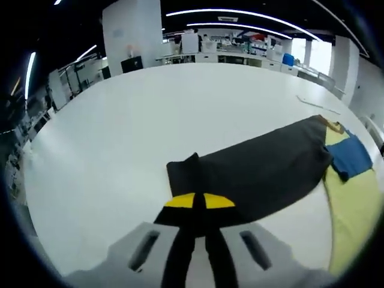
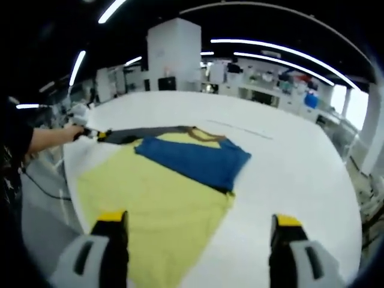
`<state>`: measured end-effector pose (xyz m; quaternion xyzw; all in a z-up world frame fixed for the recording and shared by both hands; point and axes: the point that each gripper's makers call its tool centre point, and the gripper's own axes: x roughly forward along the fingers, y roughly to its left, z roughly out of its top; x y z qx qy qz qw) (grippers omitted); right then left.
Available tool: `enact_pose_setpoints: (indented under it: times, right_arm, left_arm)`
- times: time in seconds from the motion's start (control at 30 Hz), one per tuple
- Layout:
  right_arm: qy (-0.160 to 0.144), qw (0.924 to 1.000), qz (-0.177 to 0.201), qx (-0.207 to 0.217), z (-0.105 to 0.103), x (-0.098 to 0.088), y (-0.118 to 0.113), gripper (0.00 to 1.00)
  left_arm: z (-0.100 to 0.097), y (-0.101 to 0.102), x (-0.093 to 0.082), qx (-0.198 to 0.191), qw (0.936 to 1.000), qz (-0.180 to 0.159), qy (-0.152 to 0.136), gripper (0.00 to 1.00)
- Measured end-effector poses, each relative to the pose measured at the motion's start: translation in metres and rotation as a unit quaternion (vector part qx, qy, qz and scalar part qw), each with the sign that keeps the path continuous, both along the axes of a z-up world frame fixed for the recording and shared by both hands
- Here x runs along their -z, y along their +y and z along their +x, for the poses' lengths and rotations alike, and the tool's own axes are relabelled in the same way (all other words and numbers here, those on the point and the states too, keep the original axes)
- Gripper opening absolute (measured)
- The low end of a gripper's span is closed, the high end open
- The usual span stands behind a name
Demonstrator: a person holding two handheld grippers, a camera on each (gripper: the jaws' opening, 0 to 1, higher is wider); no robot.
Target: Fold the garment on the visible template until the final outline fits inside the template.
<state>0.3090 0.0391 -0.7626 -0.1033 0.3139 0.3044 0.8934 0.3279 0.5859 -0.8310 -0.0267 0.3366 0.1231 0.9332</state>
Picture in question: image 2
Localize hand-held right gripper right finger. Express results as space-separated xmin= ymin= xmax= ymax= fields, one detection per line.
xmin=268 ymin=213 xmax=346 ymax=288

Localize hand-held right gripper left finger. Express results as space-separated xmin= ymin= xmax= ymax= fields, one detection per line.
xmin=49 ymin=209 xmax=130 ymax=288

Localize yellow blue grey garment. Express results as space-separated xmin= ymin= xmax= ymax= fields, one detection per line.
xmin=77 ymin=125 xmax=252 ymax=288

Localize person's left hand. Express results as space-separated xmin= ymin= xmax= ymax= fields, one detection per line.
xmin=64 ymin=124 xmax=86 ymax=142

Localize white cabinet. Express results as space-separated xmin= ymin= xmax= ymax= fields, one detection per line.
xmin=96 ymin=67 xmax=117 ymax=103

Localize person's black printed shirt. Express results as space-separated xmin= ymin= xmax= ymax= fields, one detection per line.
xmin=0 ymin=98 xmax=34 ymax=244

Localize black square panel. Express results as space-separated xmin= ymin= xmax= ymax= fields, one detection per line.
xmin=158 ymin=76 xmax=176 ymax=92

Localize white square column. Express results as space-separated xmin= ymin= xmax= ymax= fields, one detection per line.
xmin=146 ymin=17 xmax=202 ymax=92

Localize white slim pillar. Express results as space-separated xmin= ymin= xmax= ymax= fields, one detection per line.
xmin=361 ymin=82 xmax=384 ymax=177

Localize blue container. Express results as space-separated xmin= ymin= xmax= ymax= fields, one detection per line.
xmin=303 ymin=92 xmax=319 ymax=109

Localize bright window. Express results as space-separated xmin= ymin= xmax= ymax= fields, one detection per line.
xmin=331 ymin=83 xmax=368 ymax=133

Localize white cluttered shelving unit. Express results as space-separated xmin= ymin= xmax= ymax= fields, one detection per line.
xmin=206 ymin=58 xmax=323 ymax=117

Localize black cable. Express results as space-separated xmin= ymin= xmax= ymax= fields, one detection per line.
xmin=22 ymin=169 xmax=73 ymax=201

